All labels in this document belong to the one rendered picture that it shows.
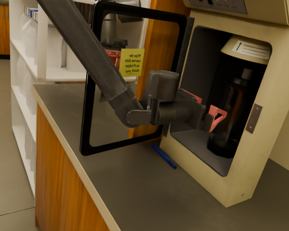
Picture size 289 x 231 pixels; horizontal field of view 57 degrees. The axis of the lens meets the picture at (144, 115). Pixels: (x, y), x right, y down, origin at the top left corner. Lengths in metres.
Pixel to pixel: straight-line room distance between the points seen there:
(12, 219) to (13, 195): 0.22
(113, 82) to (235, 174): 0.39
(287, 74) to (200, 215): 0.39
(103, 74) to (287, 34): 0.39
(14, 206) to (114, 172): 1.37
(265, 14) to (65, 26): 0.40
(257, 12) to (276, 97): 0.19
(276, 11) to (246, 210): 0.50
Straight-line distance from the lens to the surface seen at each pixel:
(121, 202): 0.70
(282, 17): 0.61
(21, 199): 2.13
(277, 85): 0.66
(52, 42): 1.77
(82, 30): 0.55
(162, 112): 0.61
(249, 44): 0.72
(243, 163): 0.71
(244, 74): 0.80
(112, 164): 0.82
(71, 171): 1.00
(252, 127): 0.67
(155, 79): 0.59
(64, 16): 0.55
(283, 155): 1.15
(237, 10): 0.67
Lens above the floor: 1.40
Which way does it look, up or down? 23 degrees down
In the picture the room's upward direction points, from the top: 11 degrees clockwise
